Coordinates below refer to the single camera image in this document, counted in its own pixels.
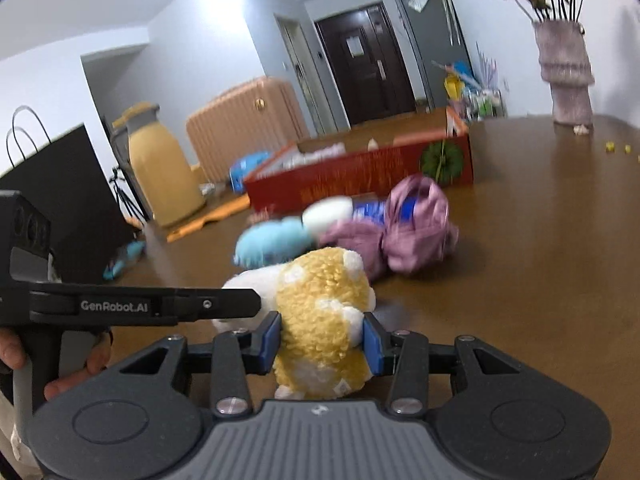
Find blue packet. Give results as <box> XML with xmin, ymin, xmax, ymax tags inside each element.
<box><xmin>352</xmin><ymin>196</ymin><xmax>418</xmax><ymax>224</ymax></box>

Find yellow crumbs on table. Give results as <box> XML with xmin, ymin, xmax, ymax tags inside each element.
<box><xmin>605</xmin><ymin>141</ymin><xmax>632</xmax><ymax>154</ymax></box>

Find pink textured vase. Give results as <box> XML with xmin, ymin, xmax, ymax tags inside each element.
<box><xmin>534</xmin><ymin>20</ymin><xmax>594</xmax><ymax>128</ymax></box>

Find person's left hand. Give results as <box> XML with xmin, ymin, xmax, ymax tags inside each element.
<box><xmin>0</xmin><ymin>326</ymin><xmax>114</xmax><ymax>402</ymax></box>

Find purple drawstring pouch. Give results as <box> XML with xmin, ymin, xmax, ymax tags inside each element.
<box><xmin>319</xmin><ymin>174</ymin><xmax>459</xmax><ymax>281</ymax></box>

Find yellow white plush toy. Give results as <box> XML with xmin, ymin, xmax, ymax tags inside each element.
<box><xmin>213</xmin><ymin>247</ymin><xmax>376</xmax><ymax>400</ymax></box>

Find blue plastic tissue pack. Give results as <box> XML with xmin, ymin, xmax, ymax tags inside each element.
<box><xmin>229</xmin><ymin>151</ymin><xmax>272</xmax><ymax>194</ymax></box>

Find grey refrigerator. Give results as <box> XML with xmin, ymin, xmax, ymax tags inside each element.
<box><xmin>396</xmin><ymin>0</ymin><xmax>473</xmax><ymax>108</ymax></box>

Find light blue plush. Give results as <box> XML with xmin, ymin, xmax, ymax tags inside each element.
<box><xmin>233</xmin><ymin>217</ymin><xmax>314</xmax><ymax>270</ymax></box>

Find yellow thermos jug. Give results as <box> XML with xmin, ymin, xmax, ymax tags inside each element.
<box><xmin>113</xmin><ymin>102</ymin><xmax>206</xmax><ymax>228</ymax></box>

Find fallen rose petal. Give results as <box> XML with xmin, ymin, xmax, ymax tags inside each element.
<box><xmin>573</xmin><ymin>125</ymin><xmax>590</xmax><ymax>136</ymax></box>

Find pink ribbed suitcase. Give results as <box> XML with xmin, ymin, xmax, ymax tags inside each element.
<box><xmin>186</xmin><ymin>76</ymin><xmax>309</xmax><ymax>182</ymax></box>

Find black paper shopping bag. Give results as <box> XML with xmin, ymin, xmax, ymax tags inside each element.
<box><xmin>1</xmin><ymin>125</ymin><xmax>134</xmax><ymax>284</ymax></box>

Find metal wire storage rack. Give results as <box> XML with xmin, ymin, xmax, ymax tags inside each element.
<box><xmin>462</xmin><ymin>88</ymin><xmax>506</xmax><ymax>122</ymax></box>

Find orange box flap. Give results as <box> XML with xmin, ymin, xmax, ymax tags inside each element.
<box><xmin>166</xmin><ymin>194</ymin><xmax>250</xmax><ymax>243</ymax></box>

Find white soft roll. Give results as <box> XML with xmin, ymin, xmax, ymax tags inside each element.
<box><xmin>302</xmin><ymin>196</ymin><xmax>354</xmax><ymax>237</ymax></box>

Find dark brown entrance door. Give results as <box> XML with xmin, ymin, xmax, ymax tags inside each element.
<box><xmin>314</xmin><ymin>1</ymin><xmax>416</xmax><ymax>126</ymax></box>

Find orange red cardboard box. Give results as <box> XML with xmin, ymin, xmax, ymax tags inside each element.
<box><xmin>244</xmin><ymin>107</ymin><xmax>474</xmax><ymax>214</ymax></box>

